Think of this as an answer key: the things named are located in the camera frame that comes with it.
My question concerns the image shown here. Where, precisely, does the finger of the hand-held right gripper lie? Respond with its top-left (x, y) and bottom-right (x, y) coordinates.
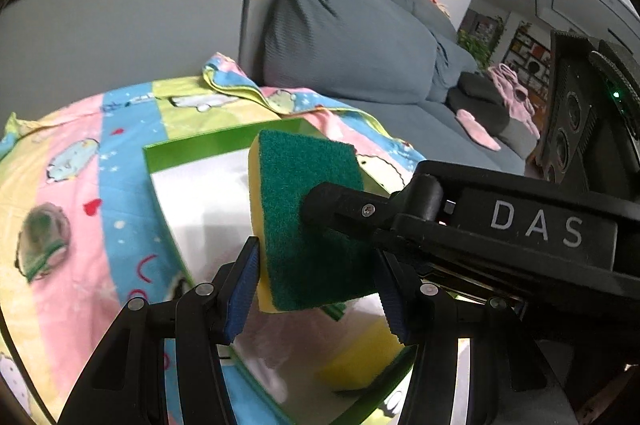
top-left (298, 174), bottom-right (446, 252)

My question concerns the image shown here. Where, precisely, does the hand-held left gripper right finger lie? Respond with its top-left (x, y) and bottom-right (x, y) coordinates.
top-left (374, 251), bottom-right (585, 425)

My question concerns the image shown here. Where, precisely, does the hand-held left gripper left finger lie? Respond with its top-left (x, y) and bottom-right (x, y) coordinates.
top-left (60, 236), bottom-right (261, 425)

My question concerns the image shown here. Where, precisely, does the green and yellow scouring sponge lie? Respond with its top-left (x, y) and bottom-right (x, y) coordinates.
top-left (247, 129), bottom-right (382, 314)

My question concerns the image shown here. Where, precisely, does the green box with white inside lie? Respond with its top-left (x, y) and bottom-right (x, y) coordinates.
top-left (142, 118), bottom-right (417, 425)

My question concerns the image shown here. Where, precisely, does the pink garment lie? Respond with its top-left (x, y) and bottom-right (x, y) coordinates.
top-left (486, 63), bottom-right (542, 140)

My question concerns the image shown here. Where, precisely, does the dark grey round cushion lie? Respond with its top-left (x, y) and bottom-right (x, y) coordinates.
top-left (446, 71), bottom-right (512, 139)

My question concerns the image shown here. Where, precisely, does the grey sofa cushion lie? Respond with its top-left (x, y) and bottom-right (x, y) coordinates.
top-left (261, 0), bottom-right (455, 107)

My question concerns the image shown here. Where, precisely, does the dark display shelf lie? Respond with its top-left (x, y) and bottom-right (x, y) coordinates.
top-left (502, 26), bottom-right (554, 95)

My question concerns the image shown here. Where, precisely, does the green houseplant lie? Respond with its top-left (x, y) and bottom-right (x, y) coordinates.
top-left (457, 16), bottom-right (507, 70)

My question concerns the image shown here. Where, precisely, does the printed cartoon blanket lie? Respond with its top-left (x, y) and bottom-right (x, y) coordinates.
top-left (0, 52), bottom-right (426, 425)

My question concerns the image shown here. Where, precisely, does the grey sofa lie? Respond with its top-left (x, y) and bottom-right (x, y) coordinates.
top-left (0, 0), bottom-right (542, 180)

